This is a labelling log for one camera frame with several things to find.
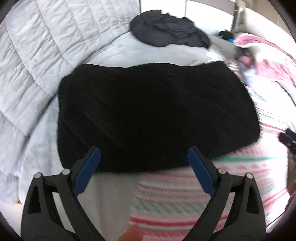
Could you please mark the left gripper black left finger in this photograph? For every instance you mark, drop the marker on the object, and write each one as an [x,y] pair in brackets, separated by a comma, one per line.
[40,218]

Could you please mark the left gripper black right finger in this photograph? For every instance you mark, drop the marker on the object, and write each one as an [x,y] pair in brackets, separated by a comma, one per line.
[234,211]

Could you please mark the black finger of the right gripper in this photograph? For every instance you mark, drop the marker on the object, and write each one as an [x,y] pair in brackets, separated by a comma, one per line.
[288,139]

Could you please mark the black quilted jacket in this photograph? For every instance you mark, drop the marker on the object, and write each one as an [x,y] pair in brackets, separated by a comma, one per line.
[145,118]

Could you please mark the pink and grey folded blanket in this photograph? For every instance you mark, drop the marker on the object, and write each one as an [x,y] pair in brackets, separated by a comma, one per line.
[272,48]

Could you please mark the patterned pink teal blanket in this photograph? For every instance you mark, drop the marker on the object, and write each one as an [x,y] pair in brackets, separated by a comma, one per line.
[168,204]

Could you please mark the black and blue small object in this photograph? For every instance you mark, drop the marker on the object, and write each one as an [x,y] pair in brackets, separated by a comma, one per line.
[226,35]

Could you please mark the dark navy puffer jacket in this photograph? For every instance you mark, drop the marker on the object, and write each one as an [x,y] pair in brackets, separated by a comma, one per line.
[160,30]

